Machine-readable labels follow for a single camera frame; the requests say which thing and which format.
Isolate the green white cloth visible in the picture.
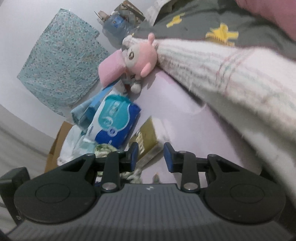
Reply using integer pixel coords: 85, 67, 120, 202
94, 144, 142, 184

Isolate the teal towel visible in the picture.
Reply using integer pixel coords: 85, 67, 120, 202
71, 99, 92, 131

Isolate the white blue wipes pack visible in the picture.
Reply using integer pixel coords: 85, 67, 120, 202
84, 94, 141, 149

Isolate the blue cardboard box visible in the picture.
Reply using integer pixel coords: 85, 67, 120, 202
77, 81, 119, 132

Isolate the gold foil packet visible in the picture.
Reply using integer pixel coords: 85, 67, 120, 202
127, 116, 170, 169

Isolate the pink sponge cloth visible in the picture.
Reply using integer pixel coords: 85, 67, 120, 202
98, 50, 126, 88

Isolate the brown cardboard box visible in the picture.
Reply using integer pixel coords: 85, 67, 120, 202
45, 121, 73, 173

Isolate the white plastic bag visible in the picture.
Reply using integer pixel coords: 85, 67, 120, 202
57, 125, 97, 166

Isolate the white striped blanket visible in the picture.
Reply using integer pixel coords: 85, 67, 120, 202
122, 34, 296, 207

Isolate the pink plush toy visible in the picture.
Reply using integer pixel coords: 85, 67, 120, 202
124, 33, 158, 94

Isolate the grey star blanket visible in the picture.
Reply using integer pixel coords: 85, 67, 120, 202
134, 1, 295, 59

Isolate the blue water jug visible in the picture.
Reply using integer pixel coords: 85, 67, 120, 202
102, 13, 134, 41

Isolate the pink pillow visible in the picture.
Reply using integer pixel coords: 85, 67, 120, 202
236, 0, 295, 41

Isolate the grey checked mat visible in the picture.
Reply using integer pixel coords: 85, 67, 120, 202
145, 0, 173, 26

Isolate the teal patterned wall cloth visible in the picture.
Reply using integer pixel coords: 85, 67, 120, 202
17, 9, 109, 116

